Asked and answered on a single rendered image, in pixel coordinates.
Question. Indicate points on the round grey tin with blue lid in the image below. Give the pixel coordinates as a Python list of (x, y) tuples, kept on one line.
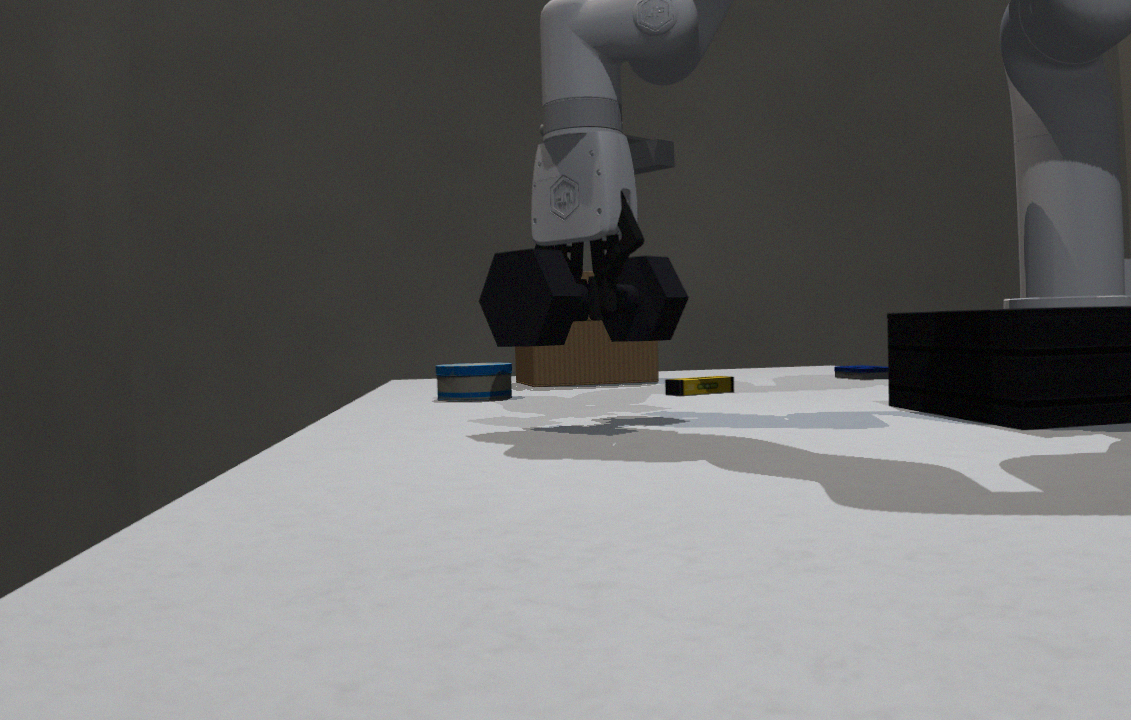
[(466, 382)]

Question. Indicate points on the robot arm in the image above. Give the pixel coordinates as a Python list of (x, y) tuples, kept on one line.
[(1065, 125)]

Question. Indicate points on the black hex dumbbell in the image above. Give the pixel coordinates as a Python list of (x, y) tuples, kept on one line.
[(530, 298)]

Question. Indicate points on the yellow spirit level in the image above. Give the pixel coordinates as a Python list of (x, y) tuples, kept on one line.
[(700, 385)]

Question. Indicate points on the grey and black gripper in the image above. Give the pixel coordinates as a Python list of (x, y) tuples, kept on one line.
[(581, 184)]

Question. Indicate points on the brown cardboard box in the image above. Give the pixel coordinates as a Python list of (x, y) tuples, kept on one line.
[(588, 357)]

